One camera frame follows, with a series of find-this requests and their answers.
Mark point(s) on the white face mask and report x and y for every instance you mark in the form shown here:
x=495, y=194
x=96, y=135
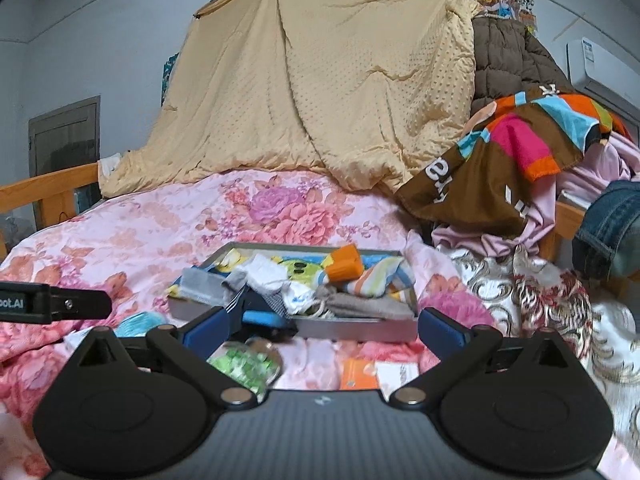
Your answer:
x=264, y=275

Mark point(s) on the striped towel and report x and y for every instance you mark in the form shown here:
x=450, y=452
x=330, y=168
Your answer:
x=391, y=274

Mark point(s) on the teal white tissue pack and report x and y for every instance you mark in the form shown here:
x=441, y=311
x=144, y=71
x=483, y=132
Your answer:
x=139, y=324

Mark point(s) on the tan dotted blanket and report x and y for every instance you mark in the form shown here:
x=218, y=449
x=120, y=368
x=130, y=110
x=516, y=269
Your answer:
x=369, y=91

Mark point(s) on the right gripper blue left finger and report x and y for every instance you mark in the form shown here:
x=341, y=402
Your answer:
x=206, y=333

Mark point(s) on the wooden bed frame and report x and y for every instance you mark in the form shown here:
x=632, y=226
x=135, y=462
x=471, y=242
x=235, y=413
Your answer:
x=51, y=196

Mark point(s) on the orange white medicine box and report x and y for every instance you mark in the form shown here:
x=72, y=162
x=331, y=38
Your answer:
x=384, y=376

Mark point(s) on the pink floral quilt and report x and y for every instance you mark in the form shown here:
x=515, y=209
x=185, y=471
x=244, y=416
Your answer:
x=135, y=246

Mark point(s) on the silver patterned bed sheet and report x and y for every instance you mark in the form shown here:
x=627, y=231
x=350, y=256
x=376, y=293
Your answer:
x=524, y=292

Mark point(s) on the white air conditioner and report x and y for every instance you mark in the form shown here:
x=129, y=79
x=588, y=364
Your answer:
x=596, y=72

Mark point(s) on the blue denim jeans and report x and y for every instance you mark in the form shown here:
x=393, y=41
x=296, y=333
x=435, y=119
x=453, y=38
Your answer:
x=606, y=244

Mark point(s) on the grey microfibre cloth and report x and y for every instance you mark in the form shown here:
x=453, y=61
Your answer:
x=236, y=279

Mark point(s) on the orange soft block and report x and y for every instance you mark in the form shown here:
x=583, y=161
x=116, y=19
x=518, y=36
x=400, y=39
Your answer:
x=344, y=264

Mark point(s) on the white blue baby cloth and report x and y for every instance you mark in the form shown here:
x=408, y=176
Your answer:
x=300, y=300

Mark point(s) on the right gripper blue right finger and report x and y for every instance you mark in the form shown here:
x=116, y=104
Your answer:
x=442, y=335

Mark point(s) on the grey linen drawstring pouch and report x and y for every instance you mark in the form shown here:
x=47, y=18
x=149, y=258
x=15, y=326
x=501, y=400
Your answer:
x=344, y=305

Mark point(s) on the green wall poster left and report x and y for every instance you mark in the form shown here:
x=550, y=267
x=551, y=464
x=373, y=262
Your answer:
x=168, y=68

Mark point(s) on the brown colourful printed cloth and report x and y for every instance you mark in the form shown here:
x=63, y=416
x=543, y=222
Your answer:
x=484, y=183

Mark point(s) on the brown quilted jacket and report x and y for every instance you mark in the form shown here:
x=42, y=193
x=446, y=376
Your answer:
x=510, y=59

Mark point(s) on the pink garment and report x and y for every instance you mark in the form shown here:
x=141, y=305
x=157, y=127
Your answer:
x=616, y=159

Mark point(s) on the grey door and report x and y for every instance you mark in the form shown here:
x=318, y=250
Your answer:
x=64, y=138

